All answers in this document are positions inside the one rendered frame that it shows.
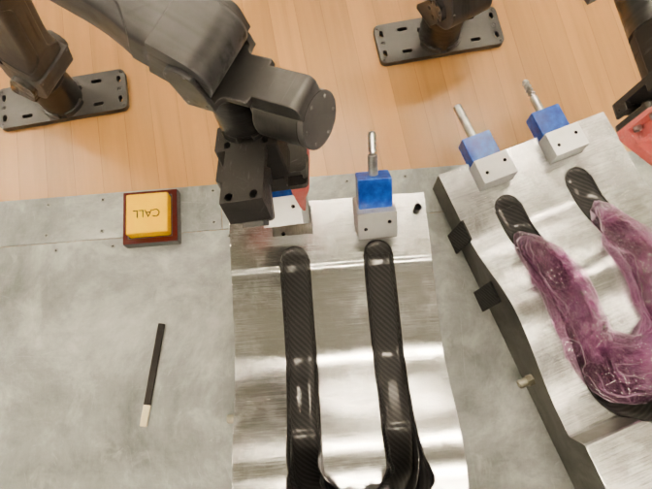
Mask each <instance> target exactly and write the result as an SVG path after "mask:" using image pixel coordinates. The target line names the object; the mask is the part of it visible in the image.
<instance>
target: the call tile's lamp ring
mask: <svg viewBox="0 0 652 489"><path fill-rule="evenodd" d="M159 192H168V193H169V194H172V209H173V236H169V237H156V238H144V239H132V240H128V236H127V235H126V196H127V195H135V194H147V193H159ZM177 240H178V208H177V190H176V189H169V190H156V191H145V192H132V193H123V244H124V245H130V244H143V243H155V242H168V241H177Z"/></svg>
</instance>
